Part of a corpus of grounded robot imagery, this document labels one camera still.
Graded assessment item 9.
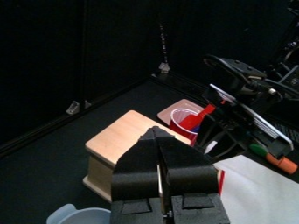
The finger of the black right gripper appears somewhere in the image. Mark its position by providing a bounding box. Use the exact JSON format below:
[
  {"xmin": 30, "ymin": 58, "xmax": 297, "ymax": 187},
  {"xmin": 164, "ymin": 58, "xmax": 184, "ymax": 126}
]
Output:
[
  {"xmin": 216, "ymin": 125, "xmax": 252, "ymax": 161},
  {"xmin": 193, "ymin": 112, "xmax": 220, "ymax": 148}
]

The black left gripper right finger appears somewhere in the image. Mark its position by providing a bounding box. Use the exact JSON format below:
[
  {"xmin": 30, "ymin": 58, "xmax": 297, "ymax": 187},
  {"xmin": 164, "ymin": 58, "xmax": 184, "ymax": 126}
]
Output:
[{"xmin": 153, "ymin": 126, "xmax": 230, "ymax": 224}]

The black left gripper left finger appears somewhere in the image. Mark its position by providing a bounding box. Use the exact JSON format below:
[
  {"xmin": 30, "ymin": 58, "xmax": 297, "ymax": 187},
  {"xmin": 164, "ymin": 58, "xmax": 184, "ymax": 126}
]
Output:
[{"xmin": 108, "ymin": 125, "xmax": 166, "ymax": 224}]

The red and white toy sushi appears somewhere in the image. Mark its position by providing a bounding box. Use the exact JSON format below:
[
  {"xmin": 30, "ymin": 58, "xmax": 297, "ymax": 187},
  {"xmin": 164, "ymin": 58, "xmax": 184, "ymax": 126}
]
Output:
[{"xmin": 218, "ymin": 170, "xmax": 226, "ymax": 196}]

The white cutting board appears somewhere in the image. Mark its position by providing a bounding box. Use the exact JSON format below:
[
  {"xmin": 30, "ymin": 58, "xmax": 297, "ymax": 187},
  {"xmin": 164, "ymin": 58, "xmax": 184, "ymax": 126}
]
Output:
[{"xmin": 212, "ymin": 154, "xmax": 299, "ymax": 224}]

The red plastic utensil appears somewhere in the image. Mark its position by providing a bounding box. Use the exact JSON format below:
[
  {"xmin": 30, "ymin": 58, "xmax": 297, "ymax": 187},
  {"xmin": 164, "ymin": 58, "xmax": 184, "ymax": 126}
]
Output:
[{"xmin": 178, "ymin": 103, "xmax": 217, "ymax": 130}]

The red plastic cup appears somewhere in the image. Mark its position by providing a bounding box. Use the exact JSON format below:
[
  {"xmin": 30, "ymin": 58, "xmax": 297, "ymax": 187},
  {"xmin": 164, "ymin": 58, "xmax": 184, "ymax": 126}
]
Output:
[{"xmin": 168, "ymin": 108, "xmax": 201, "ymax": 147}]

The orange toy carrot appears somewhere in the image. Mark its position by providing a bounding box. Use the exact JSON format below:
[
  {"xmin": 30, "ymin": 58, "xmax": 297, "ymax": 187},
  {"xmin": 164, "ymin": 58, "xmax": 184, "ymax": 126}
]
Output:
[{"xmin": 246, "ymin": 143, "xmax": 299, "ymax": 176}]

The wooden box with red face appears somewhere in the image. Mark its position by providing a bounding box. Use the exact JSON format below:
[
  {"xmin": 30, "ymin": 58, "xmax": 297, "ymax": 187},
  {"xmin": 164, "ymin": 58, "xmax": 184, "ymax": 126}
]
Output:
[{"xmin": 81, "ymin": 109, "xmax": 192, "ymax": 204}]

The grey bowl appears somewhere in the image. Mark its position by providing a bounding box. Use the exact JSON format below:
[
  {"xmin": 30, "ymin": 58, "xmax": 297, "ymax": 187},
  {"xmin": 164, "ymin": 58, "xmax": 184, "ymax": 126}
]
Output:
[{"xmin": 45, "ymin": 203, "xmax": 112, "ymax": 224}]

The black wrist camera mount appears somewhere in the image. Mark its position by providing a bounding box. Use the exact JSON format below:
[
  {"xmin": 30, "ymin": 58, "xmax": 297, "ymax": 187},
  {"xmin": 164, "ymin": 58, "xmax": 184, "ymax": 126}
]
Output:
[{"xmin": 217, "ymin": 56, "xmax": 273, "ymax": 95}]

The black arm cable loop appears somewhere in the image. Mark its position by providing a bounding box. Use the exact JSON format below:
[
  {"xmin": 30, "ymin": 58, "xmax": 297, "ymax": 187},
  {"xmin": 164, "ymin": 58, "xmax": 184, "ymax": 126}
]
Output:
[{"xmin": 201, "ymin": 53, "xmax": 249, "ymax": 86}]

